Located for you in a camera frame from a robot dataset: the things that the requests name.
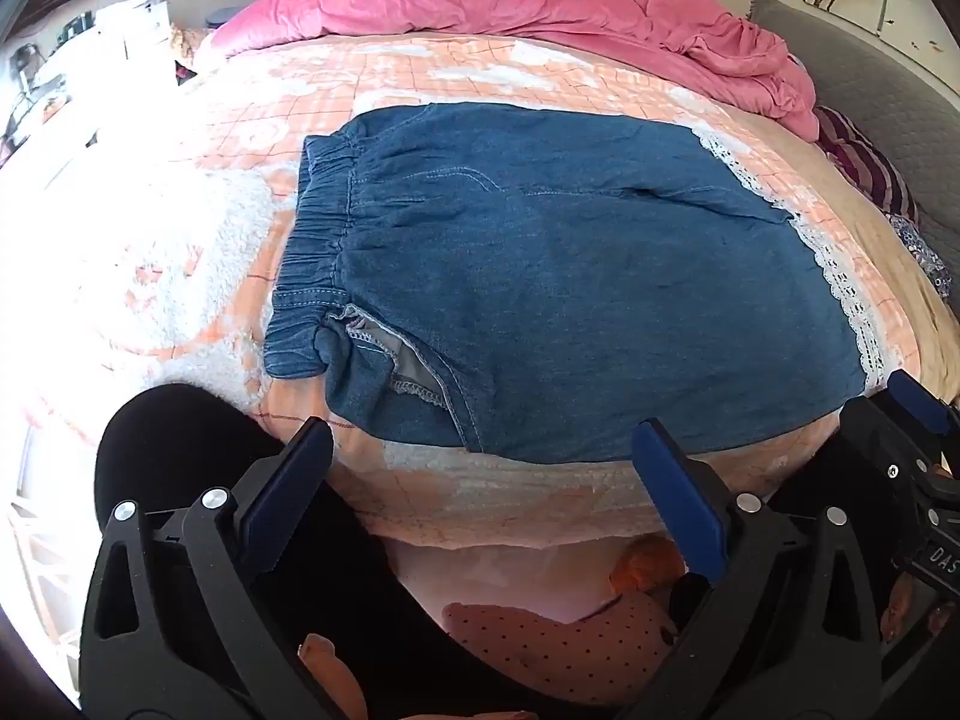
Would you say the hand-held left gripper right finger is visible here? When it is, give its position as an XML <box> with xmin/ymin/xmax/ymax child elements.
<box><xmin>622</xmin><ymin>418</ymin><xmax>891</xmax><ymax>720</ymax></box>

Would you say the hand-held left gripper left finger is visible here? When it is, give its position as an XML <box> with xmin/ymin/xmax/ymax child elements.
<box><xmin>79</xmin><ymin>416</ymin><xmax>376</xmax><ymax>720</ymax></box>

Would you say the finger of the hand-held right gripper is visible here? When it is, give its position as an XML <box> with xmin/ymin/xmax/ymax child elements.
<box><xmin>838</xmin><ymin>396</ymin><xmax>940</xmax><ymax>490</ymax></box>
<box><xmin>889</xmin><ymin>369</ymin><xmax>960</xmax><ymax>437</ymax></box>

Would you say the blue denim pants lace trim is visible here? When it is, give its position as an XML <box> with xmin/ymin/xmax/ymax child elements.
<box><xmin>262</xmin><ymin>103</ymin><xmax>872</xmax><ymax>464</ymax></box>

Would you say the person's right hand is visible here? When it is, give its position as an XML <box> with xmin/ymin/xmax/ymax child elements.
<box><xmin>879</xmin><ymin>576</ymin><xmax>960</xmax><ymax>644</ymax></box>

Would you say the orange fuzzy object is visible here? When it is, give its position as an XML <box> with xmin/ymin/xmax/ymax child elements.
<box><xmin>609</xmin><ymin>536</ymin><xmax>687</xmax><ymax>599</ymax></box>

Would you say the floral pillow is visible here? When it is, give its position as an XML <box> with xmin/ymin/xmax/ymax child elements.
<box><xmin>889</xmin><ymin>214</ymin><xmax>955</xmax><ymax>299</ymax></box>

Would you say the tan bed sheet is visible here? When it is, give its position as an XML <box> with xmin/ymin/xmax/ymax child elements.
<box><xmin>780</xmin><ymin>90</ymin><xmax>960</xmax><ymax>421</ymax></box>

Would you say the pink polka dot slipper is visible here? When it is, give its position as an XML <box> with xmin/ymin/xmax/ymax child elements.
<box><xmin>441</xmin><ymin>591</ymin><xmax>682</xmax><ymax>707</ymax></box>

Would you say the purple striped pillow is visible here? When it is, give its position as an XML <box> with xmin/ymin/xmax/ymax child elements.
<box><xmin>814</xmin><ymin>105</ymin><xmax>920</xmax><ymax>222</ymax></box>

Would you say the bed with orange floral sheet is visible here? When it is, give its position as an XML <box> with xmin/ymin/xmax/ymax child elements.
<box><xmin>0</xmin><ymin>34</ymin><xmax>927</xmax><ymax>550</ymax></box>

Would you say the grey padded headboard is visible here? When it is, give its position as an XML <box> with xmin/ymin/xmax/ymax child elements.
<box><xmin>746</xmin><ymin>0</ymin><xmax>960</xmax><ymax>293</ymax></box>

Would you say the floral cushion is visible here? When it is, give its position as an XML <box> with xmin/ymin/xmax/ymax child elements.
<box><xmin>169</xmin><ymin>26</ymin><xmax>202</xmax><ymax>87</ymax></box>

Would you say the long white dresser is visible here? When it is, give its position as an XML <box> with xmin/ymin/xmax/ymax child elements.
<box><xmin>0</xmin><ymin>52</ymin><xmax>102</xmax><ymax>160</ymax></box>

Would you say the white drawer cabinet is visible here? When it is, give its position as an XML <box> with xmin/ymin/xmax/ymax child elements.
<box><xmin>96</xmin><ymin>0</ymin><xmax>181</xmax><ymax>77</ymax></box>

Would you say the pink duvet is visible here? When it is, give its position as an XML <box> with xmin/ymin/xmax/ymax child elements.
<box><xmin>214</xmin><ymin>0</ymin><xmax>818</xmax><ymax>142</ymax></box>

